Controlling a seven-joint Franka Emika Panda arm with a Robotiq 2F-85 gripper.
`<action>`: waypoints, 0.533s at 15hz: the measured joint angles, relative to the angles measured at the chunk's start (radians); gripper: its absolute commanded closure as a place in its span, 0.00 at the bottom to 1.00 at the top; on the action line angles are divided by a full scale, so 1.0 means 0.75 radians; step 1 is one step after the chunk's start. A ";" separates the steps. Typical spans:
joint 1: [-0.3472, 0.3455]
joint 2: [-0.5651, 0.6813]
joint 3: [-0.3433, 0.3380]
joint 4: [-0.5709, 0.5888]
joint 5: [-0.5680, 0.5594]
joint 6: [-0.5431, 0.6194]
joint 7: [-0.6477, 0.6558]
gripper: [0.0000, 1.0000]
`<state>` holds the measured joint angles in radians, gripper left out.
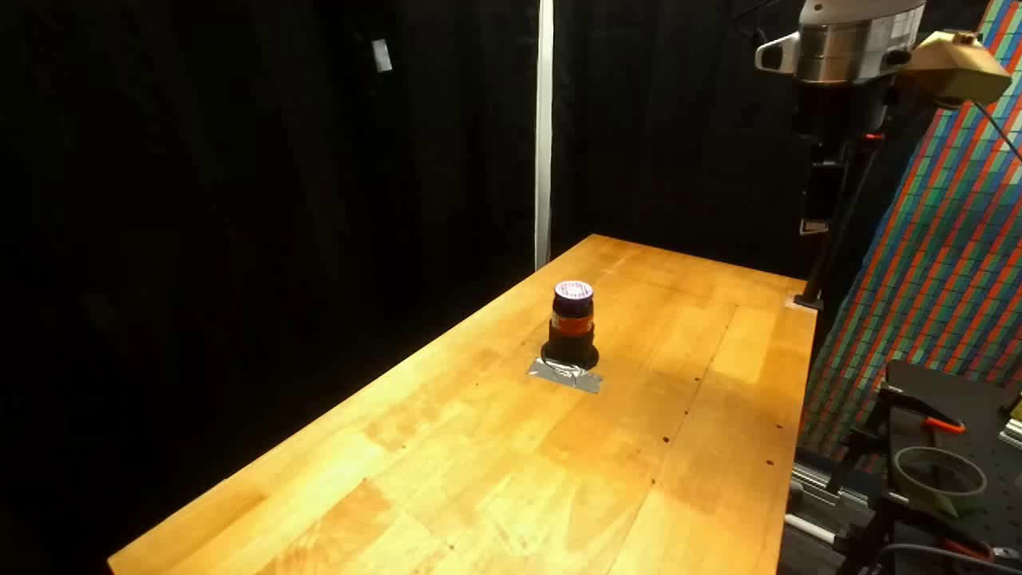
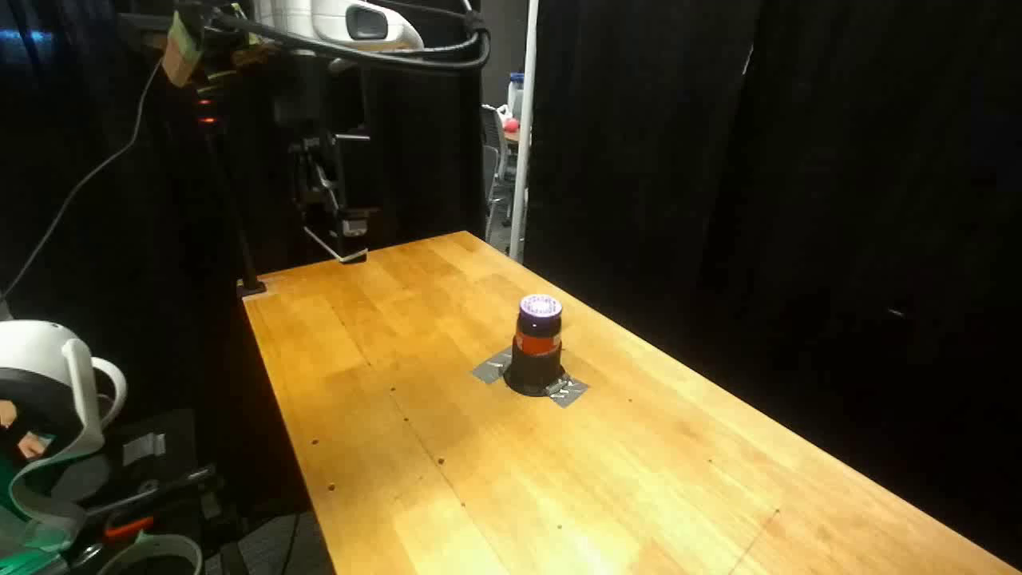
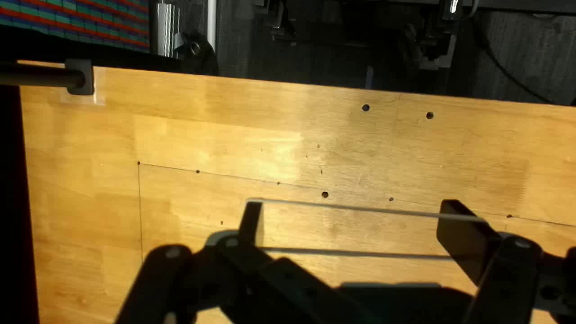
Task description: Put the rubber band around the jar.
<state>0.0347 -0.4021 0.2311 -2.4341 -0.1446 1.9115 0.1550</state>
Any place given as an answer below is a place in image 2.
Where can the grey tape patch under jar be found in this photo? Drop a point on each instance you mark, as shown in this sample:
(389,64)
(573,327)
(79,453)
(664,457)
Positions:
(491,368)

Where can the dark jar with purple lid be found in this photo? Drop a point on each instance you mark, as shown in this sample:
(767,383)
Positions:
(536,345)

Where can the white vertical pole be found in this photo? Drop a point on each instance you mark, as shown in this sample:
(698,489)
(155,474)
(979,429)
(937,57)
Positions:
(525,137)

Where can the black clamped camera mount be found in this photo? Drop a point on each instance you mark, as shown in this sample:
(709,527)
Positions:
(321,193)

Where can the black clamp with orange handles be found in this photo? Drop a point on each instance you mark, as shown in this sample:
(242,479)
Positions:
(120,521)

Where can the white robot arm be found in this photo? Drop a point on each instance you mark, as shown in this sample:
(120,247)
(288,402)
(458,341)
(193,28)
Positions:
(379,34)

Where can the roll of tape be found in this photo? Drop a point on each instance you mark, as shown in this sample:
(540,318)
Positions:
(171,555)

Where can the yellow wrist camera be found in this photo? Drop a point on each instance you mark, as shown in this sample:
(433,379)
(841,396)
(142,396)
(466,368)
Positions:
(184,45)

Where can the black tripod stand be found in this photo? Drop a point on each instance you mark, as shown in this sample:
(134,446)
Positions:
(216,142)

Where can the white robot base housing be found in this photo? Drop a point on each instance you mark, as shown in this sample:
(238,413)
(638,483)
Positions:
(60,392)

